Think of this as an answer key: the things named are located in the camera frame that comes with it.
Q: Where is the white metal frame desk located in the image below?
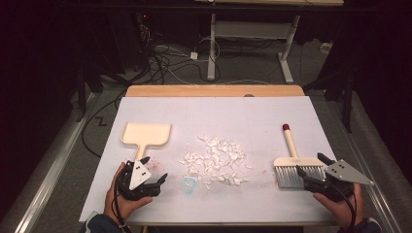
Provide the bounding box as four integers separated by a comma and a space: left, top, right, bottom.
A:
193, 0, 345, 84

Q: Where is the black floor cable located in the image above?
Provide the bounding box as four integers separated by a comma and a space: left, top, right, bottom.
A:
81, 91, 128, 159

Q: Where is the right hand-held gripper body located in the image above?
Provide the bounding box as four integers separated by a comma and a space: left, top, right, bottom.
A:
304, 159, 375, 203

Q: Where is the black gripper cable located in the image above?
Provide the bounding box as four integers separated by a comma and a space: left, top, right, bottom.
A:
111, 168, 133, 233
329, 183, 359, 233

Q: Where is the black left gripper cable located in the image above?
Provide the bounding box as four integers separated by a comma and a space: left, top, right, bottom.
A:
111, 168, 133, 233

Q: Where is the bundle of black floor cables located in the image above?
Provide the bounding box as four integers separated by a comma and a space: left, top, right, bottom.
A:
138, 18, 224, 85

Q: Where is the cream hand brush red tip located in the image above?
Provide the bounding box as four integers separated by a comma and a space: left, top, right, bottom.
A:
273, 123, 327, 189

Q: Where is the cream plastic dustpan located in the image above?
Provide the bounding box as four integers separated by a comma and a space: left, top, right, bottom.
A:
120, 121, 173, 163

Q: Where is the white floor cable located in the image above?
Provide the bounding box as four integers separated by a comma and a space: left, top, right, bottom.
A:
154, 45, 274, 86

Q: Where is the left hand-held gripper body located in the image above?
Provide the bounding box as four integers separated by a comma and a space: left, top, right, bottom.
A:
116, 159, 161, 201

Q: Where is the person's left hand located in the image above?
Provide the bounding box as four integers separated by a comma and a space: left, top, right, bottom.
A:
103, 162, 154, 224

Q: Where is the person's right hand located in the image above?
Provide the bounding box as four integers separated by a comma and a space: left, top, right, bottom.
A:
312, 183, 364, 229

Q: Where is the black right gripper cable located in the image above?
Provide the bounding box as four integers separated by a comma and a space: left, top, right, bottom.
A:
329, 183, 359, 233

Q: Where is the white table mat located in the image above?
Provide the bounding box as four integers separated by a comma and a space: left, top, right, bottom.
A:
79, 95, 364, 225

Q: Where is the black metal stand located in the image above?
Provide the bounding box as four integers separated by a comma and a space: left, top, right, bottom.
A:
303, 64, 356, 134
75, 62, 105, 123

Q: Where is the pile of white paper scraps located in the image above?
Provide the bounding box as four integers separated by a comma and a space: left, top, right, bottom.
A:
178, 135, 255, 191

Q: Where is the metal floor rail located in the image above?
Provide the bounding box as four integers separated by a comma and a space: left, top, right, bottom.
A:
17, 92, 100, 233
325, 98, 404, 233

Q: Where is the wooden table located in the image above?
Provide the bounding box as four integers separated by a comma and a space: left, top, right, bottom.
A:
124, 84, 338, 227

